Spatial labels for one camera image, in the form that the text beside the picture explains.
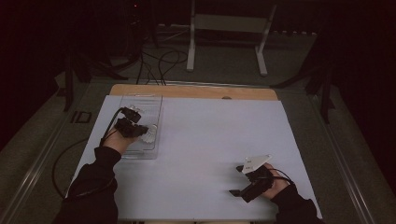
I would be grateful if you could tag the white table sheet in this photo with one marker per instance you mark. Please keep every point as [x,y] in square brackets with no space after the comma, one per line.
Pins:
[202,149]

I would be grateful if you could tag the person's right hand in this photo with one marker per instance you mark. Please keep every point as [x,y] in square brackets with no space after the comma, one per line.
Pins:
[278,185]

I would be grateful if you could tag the clear plastic container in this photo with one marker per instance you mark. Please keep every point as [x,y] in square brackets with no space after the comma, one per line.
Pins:
[149,109]

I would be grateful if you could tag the white feather shuttlecock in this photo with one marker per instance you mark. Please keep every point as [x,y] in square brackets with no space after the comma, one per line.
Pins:
[150,134]

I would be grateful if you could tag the metal floor rail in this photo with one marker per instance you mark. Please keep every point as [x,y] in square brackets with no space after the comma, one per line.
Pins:
[345,168]
[34,168]

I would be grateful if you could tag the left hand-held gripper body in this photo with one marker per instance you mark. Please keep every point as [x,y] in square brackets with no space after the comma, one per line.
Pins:
[126,128]

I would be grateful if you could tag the person's left hand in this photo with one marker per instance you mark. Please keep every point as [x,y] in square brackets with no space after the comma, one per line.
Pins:
[118,143]

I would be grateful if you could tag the black rectangular floor bracket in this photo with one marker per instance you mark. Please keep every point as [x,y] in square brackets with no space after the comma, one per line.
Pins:
[81,117]

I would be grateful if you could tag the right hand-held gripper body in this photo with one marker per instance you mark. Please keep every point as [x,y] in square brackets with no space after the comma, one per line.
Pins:
[258,177]

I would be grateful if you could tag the black tripod stand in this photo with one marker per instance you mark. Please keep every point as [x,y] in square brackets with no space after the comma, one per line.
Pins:
[320,81]
[84,68]

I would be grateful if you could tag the white metal stand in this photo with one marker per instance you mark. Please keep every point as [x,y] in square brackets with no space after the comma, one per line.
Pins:
[230,23]

